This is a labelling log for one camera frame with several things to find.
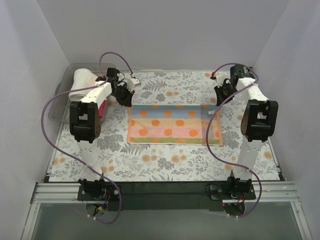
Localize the red microfiber towel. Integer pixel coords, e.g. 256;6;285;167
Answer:
98;100;107;119

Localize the orange blue patterned towel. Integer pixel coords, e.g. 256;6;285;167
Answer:
127;105;223;146

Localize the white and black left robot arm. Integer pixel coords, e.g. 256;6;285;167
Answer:
68;67;141;200

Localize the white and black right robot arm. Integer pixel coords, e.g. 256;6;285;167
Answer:
209;63;279;202

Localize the white rolled towel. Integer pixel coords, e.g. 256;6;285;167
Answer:
68;68;98;102

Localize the clear grey plastic tray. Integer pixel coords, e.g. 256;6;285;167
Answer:
48;63;101;123

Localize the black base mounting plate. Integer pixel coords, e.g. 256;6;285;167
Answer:
77;180;258;211

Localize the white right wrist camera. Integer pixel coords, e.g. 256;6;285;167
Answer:
210;72;226;88

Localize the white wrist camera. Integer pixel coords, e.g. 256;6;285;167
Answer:
127;77;142;92
210;72;226;88

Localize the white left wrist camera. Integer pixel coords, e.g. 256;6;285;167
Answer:
127;77;142;92

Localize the aluminium frame rail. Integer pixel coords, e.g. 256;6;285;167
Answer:
31;181;301;203

